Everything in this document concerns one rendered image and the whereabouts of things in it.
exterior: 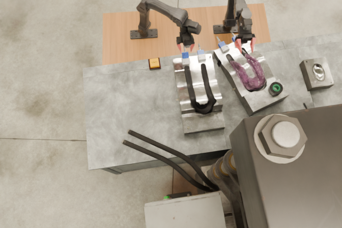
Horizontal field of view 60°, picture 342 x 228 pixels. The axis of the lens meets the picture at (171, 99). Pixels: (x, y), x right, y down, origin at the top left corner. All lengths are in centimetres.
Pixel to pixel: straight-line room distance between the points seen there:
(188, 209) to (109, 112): 101
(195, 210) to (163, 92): 99
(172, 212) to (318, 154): 65
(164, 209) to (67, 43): 237
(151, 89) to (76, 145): 112
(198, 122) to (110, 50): 82
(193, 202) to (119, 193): 157
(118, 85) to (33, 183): 133
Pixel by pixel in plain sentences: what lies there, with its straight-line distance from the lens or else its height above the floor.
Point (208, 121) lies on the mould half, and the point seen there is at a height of 86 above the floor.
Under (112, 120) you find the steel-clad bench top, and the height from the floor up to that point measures 80.
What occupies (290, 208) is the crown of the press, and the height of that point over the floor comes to 201.
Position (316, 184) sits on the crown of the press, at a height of 201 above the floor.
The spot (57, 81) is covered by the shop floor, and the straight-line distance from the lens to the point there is 310.
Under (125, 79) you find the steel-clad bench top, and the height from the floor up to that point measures 80.
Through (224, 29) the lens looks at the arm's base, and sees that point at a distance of 220.
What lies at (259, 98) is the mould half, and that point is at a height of 91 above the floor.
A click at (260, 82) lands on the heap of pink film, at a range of 199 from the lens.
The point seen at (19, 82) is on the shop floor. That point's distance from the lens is 326.
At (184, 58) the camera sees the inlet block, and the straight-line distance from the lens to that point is 194.
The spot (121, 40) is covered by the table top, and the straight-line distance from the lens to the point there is 219.
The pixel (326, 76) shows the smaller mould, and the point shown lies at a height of 87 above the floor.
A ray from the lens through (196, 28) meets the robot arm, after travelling 171.
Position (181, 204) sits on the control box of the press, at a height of 147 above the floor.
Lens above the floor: 268
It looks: 72 degrees down
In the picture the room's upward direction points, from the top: 3 degrees counter-clockwise
